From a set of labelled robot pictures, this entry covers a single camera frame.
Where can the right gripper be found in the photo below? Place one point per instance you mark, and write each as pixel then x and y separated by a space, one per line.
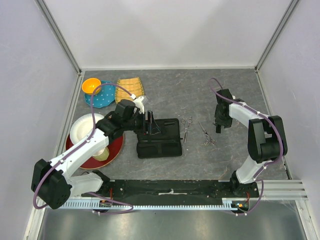
pixel 227 123

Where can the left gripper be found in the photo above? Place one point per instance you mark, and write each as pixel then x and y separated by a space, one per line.
pixel 144 129

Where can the black zip tool case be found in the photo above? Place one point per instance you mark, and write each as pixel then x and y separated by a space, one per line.
pixel 164 144

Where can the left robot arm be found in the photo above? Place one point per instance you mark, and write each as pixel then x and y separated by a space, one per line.
pixel 53 181

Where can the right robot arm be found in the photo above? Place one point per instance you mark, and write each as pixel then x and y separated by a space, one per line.
pixel 266 139

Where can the silver scissors right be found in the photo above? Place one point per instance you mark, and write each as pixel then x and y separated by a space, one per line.
pixel 208 139

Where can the silver scissors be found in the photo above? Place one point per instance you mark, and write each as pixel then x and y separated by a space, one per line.
pixel 208 139
pixel 186 123

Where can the silver scissors left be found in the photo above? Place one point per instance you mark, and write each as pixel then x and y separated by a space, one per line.
pixel 186 123

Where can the woven bamboo basket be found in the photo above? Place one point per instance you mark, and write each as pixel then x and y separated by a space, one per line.
pixel 133 85

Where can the red round tray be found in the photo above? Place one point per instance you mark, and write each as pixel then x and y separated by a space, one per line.
pixel 114 150

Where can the blue dotted plate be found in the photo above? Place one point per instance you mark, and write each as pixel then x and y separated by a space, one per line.
pixel 105 97

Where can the yellow-green cup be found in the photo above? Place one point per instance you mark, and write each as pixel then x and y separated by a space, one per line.
pixel 102 155

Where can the orange bowl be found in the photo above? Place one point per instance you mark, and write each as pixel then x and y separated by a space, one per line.
pixel 89 86

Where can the white paper plate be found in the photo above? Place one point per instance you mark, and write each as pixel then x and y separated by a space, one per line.
pixel 81 128

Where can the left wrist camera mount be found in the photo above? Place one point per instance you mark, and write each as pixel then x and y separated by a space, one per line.
pixel 139 102

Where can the white cable duct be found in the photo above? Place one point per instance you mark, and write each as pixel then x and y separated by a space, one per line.
pixel 94 203

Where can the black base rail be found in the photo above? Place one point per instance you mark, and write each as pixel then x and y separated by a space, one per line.
pixel 175 192

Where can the left aluminium frame post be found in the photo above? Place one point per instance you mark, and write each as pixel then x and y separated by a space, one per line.
pixel 42 5

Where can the aluminium frame post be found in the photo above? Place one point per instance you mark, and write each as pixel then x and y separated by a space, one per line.
pixel 277 33
pixel 42 5

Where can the right aluminium frame post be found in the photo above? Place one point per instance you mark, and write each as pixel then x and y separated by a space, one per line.
pixel 277 33

